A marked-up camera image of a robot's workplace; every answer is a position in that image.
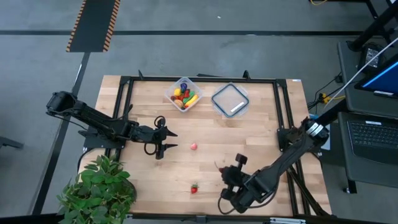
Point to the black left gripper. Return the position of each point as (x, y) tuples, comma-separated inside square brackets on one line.
[(149, 133)]

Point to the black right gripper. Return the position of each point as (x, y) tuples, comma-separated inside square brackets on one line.
[(252, 193)]

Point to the tan toy potato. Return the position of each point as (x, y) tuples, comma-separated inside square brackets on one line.
[(179, 103)]

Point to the yellow toy banana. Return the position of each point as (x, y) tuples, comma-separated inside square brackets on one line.
[(192, 100)]

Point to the green toy cucumber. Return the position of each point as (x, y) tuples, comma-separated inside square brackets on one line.
[(189, 97)]

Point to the yellow toy lemon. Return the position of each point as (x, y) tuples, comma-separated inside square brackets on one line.
[(177, 92)]

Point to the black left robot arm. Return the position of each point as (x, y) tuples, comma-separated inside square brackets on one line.
[(93, 116)]

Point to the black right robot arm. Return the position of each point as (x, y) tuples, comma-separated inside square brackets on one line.
[(289, 155)]

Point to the clear plastic tupperware container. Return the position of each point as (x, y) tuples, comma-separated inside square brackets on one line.
[(169, 87)]

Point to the blue-rimmed clear tupperware lid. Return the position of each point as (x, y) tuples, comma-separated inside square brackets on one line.
[(230, 99)]

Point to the pink toy peach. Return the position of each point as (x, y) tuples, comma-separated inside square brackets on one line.
[(194, 146)]

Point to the red toy strawberry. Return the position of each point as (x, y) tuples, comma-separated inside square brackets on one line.
[(194, 188)]

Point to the green leafy plant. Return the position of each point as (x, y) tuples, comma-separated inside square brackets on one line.
[(96, 189)]

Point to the white paper sheet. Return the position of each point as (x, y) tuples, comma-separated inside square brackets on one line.
[(326, 140)]

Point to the yellow connector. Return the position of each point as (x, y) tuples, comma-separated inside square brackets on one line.
[(325, 98)]

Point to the black orange-striped floor mat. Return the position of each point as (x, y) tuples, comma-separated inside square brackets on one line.
[(93, 25)]

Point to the dark grey side desk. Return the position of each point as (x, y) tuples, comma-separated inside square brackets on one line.
[(351, 102)]

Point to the black laptop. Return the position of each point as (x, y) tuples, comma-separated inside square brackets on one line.
[(373, 137)]

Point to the dark chair leg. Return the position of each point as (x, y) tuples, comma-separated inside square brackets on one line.
[(11, 142)]

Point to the monitor with blue screen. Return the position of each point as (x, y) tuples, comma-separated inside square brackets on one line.
[(385, 79)]

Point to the black power adapter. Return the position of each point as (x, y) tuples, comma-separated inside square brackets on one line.
[(371, 57)]

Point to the black floor stand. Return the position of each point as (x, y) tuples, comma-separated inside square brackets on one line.
[(373, 28)]

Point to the black aluminium table frame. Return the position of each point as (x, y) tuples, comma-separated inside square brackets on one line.
[(202, 79)]

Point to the white bracket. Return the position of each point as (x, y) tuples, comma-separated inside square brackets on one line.
[(287, 221)]

